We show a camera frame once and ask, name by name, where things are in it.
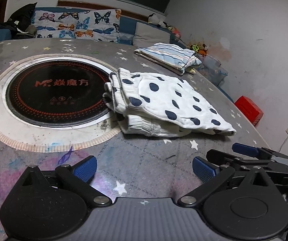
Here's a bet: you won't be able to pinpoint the red box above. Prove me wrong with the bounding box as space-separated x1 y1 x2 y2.
235 96 264 127

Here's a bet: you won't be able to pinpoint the white polka dot garment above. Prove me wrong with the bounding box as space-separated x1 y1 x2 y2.
103 68 236 138

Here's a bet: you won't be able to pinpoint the plush toys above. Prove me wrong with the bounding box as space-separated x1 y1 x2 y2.
148 13 181 39

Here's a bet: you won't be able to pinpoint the grey cushion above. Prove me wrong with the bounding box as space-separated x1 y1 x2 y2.
132 22 171 48

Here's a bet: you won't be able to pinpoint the round induction cooktop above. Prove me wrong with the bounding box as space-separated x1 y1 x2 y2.
6 59 111 127

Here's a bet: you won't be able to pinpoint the black bag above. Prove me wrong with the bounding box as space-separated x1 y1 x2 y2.
4 2 37 40

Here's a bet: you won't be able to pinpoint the folded blue striped cloth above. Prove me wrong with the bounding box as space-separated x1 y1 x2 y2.
134 42 202 76

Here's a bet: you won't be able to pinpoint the clear plastic bin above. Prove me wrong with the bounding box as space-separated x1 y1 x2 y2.
198 54 228 86

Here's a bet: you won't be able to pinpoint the grey star tablecloth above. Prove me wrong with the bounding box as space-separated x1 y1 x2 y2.
0 38 267 240

